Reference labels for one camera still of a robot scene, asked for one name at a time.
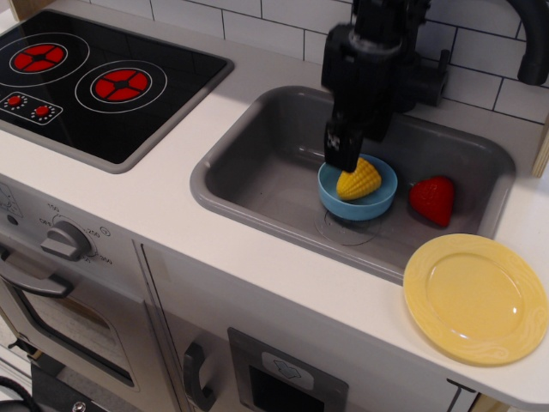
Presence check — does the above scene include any grey oven door handle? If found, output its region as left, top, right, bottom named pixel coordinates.
left=1, top=245, right=74, bottom=299

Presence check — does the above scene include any grey toy sink basin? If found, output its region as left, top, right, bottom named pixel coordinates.
left=190, top=87, right=516, bottom=284

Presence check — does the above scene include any grey cabinet door handle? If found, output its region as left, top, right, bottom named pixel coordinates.
left=183, top=342, right=216, bottom=411

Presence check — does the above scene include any grey oven knob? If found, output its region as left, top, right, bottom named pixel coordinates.
left=40, top=221, right=92, bottom=262

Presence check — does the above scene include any blue plastic bowl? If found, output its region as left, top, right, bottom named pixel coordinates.
left=317, top=154, right=398, bottom=221

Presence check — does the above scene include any black toy faucet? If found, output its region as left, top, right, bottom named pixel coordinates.
left=389, top=1, right=548, bottom=112

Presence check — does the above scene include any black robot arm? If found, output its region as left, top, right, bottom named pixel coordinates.
left=321, top=1, right=430, bottom=172

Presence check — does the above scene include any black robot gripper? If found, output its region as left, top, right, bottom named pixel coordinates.
left=321, top=23, right=414, bottom=173

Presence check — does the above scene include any toy oven door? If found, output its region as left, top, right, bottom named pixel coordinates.
left=0, top=274, right=142, bottom=392

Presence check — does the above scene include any grey dishwasher panel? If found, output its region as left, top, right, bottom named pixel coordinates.
left=227, top=328, right=348, bottom=412

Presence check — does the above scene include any black toy stovetop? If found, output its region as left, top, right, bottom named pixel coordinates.
left=1, top=10, right=234, bottom=174

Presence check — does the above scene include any yellow toy corn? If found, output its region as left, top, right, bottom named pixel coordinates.
left=335, top=158, right=383, bottom=201

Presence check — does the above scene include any yellow plastic plate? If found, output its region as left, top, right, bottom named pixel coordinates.
left=403, top=233, right=548, bottom=367

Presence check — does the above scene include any red toy strawberry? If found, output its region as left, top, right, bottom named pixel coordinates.
left=408, top=176, right=455, bottom=227

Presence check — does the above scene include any black cable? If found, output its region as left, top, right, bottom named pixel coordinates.
left=0, top=375, right=35, bottom=412

